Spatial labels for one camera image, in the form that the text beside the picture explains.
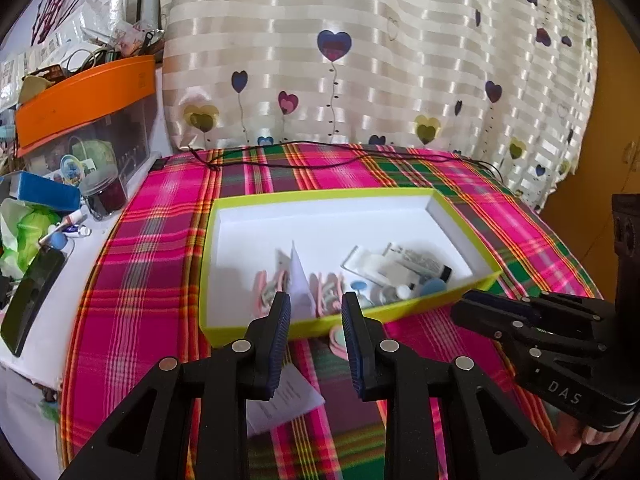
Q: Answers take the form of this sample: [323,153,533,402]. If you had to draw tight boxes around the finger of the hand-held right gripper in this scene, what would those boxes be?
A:
[450,302,596,361]
[462,290,618,341]

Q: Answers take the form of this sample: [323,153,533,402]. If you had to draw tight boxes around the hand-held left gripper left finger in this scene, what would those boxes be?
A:
[59,291,292,480]

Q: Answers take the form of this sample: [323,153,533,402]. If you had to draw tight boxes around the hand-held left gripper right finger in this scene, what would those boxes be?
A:
[341,291,576,480]

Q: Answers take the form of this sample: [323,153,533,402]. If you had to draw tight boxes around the pink clip green pad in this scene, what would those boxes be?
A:
[312,272,346,317]
[329,327,351,359]
[255,270,291,313]

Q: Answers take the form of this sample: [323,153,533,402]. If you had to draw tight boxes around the white paper leaflet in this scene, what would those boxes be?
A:
[247,365,326,433]

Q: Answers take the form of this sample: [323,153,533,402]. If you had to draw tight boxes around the white paper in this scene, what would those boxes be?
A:
[290,242,321,311]

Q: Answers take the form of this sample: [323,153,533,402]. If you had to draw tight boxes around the white sachet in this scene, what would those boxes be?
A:
[367,255,416,282]
[342,245,388,277]

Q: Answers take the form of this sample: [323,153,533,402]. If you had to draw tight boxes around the white cream tube black cap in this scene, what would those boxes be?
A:
[384,242,453,282]

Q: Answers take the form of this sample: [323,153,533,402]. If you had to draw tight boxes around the yellow-green cardboard box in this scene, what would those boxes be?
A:
[198,187,503,348]

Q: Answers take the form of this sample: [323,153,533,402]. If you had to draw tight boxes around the person's right hand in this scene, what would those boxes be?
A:
[552,407,631,458]

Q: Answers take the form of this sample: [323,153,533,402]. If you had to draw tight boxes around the dark carved wooden furniture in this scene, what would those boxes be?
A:
[612,192,640,311]

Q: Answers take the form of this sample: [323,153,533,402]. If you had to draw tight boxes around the pink green plaid blanket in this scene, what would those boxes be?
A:
[60,142,606,480]

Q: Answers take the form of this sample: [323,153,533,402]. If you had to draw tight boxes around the brown wooden cabinet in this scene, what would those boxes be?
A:
[542,0,640,301]

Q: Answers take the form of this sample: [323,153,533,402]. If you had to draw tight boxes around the glass jar dark contents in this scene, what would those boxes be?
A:
[80,167,127,221]

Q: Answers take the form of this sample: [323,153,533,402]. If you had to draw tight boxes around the small white ointment tube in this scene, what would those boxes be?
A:
[50,212,93,239]

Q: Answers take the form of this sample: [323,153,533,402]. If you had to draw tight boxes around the heart-print striped curtain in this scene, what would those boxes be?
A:
[160,0,598,213]

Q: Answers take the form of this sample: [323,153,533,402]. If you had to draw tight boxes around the black smartphone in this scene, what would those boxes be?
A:
[0,249,67,357]

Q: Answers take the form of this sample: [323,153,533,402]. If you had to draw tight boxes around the green plastic bag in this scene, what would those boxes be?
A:
[0,199,63,281]

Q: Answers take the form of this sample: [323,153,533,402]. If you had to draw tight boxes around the blue cardboard box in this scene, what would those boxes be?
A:
[0,171,82,212]

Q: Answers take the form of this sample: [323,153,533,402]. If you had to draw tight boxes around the clear storage box orange lid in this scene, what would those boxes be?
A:
[15,55,157,186]

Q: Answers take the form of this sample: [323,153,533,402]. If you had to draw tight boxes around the pile of packets and clutter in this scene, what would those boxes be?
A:
[0,2,166,106]

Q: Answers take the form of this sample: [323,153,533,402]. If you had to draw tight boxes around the red decorative branches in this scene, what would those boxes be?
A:
[30,0,116,46]

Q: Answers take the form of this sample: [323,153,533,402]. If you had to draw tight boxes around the black cable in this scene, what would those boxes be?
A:
[150,141,506,181]

